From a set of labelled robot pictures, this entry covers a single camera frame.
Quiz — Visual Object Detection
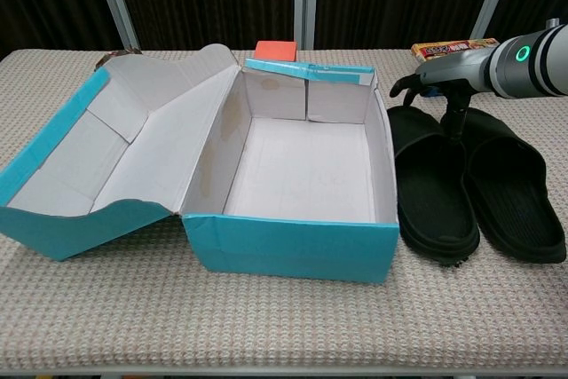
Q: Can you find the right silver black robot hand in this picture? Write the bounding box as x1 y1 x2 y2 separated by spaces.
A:
390 43 496 143

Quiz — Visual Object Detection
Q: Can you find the black rubber slipper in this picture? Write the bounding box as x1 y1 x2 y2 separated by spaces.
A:
386 106 481 267
461 107 568 265

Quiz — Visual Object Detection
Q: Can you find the yellow curry box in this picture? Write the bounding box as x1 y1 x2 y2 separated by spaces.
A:
410 36 501 65

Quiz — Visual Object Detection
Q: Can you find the light blue shoe box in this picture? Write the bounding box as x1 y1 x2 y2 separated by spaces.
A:
0 43 400 285

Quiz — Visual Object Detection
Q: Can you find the orange block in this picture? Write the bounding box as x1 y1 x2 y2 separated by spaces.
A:
255 40 299 63

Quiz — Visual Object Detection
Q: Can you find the beige waffle tablecloth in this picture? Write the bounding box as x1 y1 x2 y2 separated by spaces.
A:
0 48 568 371

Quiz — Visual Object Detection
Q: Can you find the brown snack wrapper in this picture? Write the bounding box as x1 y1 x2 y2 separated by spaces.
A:
94 48 143 74

